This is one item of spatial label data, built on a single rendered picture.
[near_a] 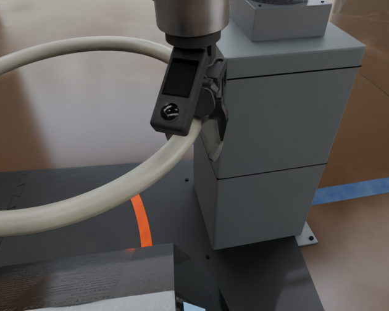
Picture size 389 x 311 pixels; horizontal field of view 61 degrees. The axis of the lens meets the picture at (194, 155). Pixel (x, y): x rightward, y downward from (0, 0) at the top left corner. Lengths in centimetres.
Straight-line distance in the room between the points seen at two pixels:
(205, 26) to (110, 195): 22
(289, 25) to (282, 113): 24
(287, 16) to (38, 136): 164
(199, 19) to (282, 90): 60
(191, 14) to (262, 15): 57
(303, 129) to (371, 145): 112
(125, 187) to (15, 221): 12
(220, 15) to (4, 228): 34
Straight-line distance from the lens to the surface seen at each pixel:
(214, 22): 40
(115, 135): 205
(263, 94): 95
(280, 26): 98
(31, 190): 182
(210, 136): 49
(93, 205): 40
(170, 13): 40
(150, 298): 44
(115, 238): 149
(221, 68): 48
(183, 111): 40
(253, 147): 105
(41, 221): 41
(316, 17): 102
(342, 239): 160
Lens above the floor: 120
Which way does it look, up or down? 40 degrees down
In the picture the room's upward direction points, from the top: straight up
